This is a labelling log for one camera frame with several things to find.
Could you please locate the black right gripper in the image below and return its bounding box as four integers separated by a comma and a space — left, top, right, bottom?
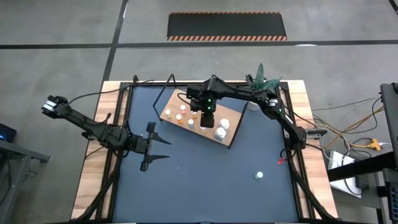
186, 86, 218, 129

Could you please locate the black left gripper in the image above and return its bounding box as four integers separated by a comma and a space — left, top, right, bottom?
133, 121, 173, 172

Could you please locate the snake plant white pot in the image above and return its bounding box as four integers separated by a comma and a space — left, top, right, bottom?
245, 63, 283, 111

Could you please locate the black hazard striped floor mat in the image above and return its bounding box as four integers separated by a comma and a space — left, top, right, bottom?
167, 11, 288, 42

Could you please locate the white box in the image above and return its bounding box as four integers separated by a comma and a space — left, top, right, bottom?
328, 149, 363, 198

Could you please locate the grey metal cart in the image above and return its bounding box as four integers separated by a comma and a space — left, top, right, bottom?
0, 139, 50, 224

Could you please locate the dark device blue light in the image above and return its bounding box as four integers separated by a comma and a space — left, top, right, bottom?
0, 123, 17, 143

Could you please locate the black desk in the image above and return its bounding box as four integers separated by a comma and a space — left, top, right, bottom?
326, 151, 398, 224

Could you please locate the yellow power splitter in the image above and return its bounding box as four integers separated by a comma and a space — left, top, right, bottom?
366, 138, 382, 152

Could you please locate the dark grey monitor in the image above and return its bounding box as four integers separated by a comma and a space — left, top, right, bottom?
379, 82, 398, 156

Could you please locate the wooden shelf black metal frame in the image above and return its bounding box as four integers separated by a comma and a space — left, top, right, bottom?
152, 73, 249, 150

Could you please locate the black aluminium table frame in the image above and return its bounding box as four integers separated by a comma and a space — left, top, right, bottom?
70, 74, 340, 224

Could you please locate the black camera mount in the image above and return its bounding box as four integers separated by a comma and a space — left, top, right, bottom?
307, 128, 328, 138

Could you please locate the yellow extension cable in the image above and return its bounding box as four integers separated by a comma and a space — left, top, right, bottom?
323, 105, 386, 150

